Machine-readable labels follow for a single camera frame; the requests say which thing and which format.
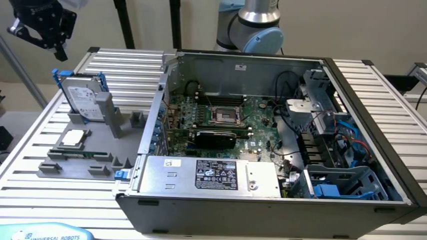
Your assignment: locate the aluminium profile rail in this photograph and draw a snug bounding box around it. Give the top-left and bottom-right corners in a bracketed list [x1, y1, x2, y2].
[402, 62, 427, 98]

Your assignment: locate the black graphics card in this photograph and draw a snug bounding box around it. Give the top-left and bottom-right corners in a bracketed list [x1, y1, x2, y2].
[188, 129, 240, 150]

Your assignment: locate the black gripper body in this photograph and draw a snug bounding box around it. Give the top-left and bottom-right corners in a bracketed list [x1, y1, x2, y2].
[11, 0, 66, 50]

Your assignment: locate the silver CPU chip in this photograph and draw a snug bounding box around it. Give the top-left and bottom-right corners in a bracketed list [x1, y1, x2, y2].
[61, 129, 87, 146]

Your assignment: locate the blue Universal Robots joint cap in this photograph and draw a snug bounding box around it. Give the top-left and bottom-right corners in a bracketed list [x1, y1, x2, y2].
[0, 221, 95, 240]

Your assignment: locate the blue case latch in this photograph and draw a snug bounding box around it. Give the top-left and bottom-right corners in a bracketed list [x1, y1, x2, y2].
[113, 168, 130, 181]

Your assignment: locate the black looped cable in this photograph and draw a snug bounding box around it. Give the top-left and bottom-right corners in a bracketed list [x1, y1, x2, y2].
[274, 70, 301, 99]

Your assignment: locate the blue disk wire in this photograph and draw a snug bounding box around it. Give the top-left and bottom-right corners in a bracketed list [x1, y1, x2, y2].
[334, 119, 364, 161]

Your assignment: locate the green motherboard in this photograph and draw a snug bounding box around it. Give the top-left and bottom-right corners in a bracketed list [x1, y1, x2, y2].
[165, 93, 290, 163]

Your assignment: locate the black object at table edge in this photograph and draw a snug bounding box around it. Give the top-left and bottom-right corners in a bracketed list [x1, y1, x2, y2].
[0, 125, 14, 152]

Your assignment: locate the black open PC case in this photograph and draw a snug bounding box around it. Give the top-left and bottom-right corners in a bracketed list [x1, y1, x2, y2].
[114, 49, 427, 235]

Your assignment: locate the grey plastic parts rack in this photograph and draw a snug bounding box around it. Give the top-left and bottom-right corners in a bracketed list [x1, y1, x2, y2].
[35, 91, 148, 180]

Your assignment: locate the grey metal disk bay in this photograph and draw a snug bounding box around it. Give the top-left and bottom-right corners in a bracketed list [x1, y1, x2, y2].
[284, 68, 352, 136]

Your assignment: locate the green RAM stick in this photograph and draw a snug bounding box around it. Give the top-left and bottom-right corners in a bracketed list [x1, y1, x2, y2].
[47, 149, 114, 160]

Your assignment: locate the black box on desk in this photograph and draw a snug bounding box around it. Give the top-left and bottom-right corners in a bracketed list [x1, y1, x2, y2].
[381, 74, 420, 92]

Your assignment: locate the hard disk with blue carrier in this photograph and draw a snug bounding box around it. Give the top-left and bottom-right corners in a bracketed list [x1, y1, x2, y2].
[50, 69, 110, 124]

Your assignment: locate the metal CPU socket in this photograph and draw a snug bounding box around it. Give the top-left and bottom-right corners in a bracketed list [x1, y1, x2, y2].
[206, 105, 246, 126]

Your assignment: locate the grey metal stand pole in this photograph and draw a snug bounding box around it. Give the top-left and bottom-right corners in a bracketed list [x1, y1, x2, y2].
[0, 34, 47, 109]

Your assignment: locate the silver power supply unit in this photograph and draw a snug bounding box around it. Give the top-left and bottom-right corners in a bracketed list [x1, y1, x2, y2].
[134, 155, 281, 198]

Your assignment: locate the red disk wire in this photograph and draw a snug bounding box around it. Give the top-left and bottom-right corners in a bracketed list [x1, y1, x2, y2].
[345, 136, 373, 161]

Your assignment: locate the black tripod pole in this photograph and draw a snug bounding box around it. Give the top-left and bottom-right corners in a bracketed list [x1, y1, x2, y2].
[112, 0, 136, 50]
[168, 0, 182, 50]

